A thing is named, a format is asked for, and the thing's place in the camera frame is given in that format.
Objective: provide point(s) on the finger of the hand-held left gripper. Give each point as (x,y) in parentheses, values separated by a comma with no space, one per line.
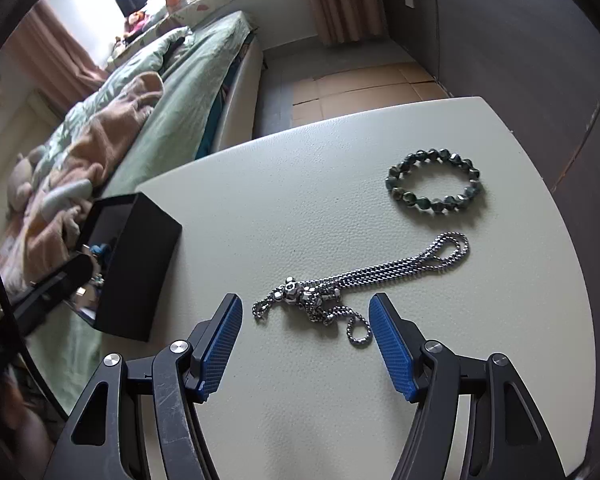
(55,290)

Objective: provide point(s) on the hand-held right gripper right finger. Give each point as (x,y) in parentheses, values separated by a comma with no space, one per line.
(390,345)

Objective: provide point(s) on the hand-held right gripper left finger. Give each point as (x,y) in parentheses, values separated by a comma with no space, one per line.
(220,345)

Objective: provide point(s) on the black jewelry box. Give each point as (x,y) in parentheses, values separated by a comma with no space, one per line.
(140,270)

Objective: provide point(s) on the person's left forearm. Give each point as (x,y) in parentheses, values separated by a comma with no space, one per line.
(20,410)

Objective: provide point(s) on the beige plush toy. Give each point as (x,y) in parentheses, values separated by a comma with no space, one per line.
(20,185)

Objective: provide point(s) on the pink fleece blanket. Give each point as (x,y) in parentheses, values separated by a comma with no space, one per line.
(105,135)

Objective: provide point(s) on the green floral duvet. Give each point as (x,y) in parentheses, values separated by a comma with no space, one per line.
(125,75)

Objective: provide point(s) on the bed with green sheet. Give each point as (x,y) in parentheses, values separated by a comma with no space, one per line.
(190,90)

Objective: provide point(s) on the pink curtain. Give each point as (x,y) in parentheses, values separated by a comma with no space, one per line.
(340,0)
(55,45)

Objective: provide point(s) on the dark grey wardrobe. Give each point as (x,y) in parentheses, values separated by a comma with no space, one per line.
(505,35)

